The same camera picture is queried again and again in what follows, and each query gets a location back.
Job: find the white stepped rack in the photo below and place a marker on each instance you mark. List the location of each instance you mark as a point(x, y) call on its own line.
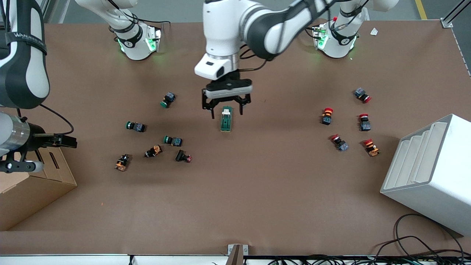
point(430, 173)

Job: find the aluminium frame profile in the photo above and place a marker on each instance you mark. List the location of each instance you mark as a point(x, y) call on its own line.
point(46, 5)
point(450, 18)

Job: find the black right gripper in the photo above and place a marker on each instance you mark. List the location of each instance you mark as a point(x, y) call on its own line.
point(35, 136)

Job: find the white paper scrap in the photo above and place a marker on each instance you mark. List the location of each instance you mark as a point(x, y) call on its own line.
point(374, 31)

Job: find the brown table mat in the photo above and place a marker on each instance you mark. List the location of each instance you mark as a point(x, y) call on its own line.
point(257, 191)

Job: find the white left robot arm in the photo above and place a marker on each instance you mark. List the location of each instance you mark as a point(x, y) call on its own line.
point(228, 29)

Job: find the green push button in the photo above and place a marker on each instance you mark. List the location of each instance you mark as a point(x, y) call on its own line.
point(136, 126)
point(173, 140)
point(168, 99)

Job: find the grey metal bracket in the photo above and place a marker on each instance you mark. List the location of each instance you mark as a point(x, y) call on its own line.
point(237, 254)

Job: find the red button with blue block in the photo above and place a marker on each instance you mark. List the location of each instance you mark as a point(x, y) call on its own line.
point(362, 95)
point(340, 143)

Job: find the red button with orange block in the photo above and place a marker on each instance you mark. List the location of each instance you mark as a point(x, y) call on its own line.
point(371, 147)

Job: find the white table edge rail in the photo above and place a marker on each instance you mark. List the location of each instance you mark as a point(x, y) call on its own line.
point(73, 260)

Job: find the black button with pink cap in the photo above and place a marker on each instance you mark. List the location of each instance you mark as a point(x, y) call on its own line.
point(182, 156)

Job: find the red white push button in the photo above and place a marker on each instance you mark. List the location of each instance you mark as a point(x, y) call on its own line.
point(364, 123)

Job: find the black button with orange block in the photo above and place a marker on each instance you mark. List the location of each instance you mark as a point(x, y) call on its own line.
point(122, 162)
point(153, 151)

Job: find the green load switch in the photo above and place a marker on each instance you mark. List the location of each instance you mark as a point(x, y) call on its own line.
point(226, 119)

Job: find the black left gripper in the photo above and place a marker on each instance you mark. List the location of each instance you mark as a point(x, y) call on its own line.
point(233, 76)

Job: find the brown cardboard box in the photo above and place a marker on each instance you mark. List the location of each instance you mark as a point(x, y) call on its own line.
point(33, 195)

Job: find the red yellow emergency button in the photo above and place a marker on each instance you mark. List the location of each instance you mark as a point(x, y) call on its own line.
point(327, 116)

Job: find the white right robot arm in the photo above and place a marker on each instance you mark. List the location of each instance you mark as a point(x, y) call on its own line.
point(25, 73)

